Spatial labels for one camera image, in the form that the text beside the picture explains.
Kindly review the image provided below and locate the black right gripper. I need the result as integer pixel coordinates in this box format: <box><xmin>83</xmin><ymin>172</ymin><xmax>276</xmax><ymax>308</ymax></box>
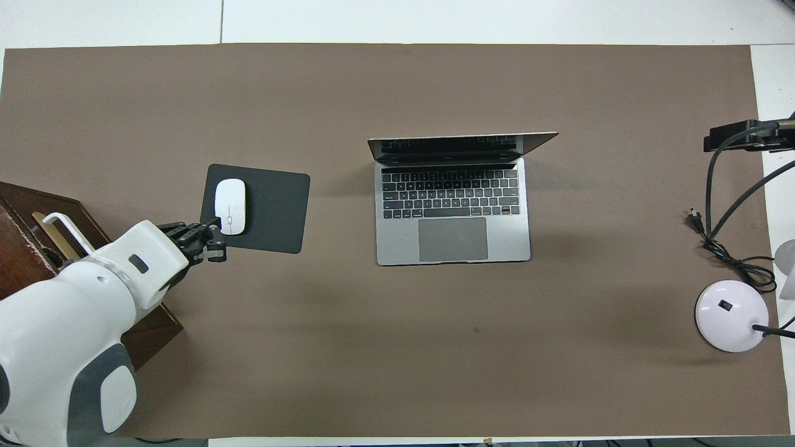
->
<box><xmin>704</xmin><ymin>118</ymin><xmax>795</xmax><ymax>153</ymax></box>

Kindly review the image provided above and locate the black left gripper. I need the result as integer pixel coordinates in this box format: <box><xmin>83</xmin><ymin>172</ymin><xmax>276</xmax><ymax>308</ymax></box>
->
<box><xmin>157</xmin><ymin>217</ymin><xmax>228</xmax><ymax>266</ymax></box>

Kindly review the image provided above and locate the grey aluminium laptop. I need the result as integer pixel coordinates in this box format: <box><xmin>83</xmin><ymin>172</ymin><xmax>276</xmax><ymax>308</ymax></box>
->
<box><xmin>367</xmin><ymin>132</ymin><xmax>559</xmax><ymax>266</ymax></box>

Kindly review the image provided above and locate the white computer mouse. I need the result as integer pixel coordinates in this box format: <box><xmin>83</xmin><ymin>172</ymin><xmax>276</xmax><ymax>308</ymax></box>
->
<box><xmin>214</xmin><ymin>178</ymin><xmax>247</xmax><ymax>236</ymax></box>

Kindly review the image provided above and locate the black mouse pad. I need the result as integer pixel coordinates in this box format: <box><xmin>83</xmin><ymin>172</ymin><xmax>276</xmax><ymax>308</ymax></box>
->
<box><xmin>197</xmin><ymin>163</ymin><xmax>311</xmax><ymax>255</ymax></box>

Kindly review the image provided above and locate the white desk lamp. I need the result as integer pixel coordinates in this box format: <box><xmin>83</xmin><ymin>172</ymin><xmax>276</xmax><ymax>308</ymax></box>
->
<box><xmin>694</xmin><ymin>239</ymin><xmax>795</xmax><ymax>353</ymax></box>

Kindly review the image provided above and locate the dark brown wooden box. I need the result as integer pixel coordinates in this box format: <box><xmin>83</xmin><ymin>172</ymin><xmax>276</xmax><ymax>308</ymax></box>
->
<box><xmin>0</xmin><ymin>181</ymin><xmax>184</xmax><ymax>373</ymax></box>

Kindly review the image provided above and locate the brown table mat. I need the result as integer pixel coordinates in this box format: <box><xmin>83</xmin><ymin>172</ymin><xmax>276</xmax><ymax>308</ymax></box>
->
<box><xmin>0</xmin><ymin>42</ymin><xmax>791</xmax><ymax>440</ymax></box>

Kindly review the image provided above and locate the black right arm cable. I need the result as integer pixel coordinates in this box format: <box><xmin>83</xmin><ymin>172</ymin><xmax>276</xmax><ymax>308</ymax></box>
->
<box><xmin>705</xmin><ymin>121</ymin><xmax>795</xmax><ymax>243</ymax></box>

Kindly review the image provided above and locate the black lamp power cable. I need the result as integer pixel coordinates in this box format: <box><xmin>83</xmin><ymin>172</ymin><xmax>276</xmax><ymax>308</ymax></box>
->
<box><xmin>686</xmin><ymin>208</ymin><xmax>778</xmax><ymax>294</ymax></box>

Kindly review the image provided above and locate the white box handle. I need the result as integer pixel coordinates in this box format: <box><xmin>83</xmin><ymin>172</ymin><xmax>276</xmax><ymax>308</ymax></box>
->
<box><xmin>42</xmin><ymin>212</ymin><xmax>97</xmax><ymax>255</ymax></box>

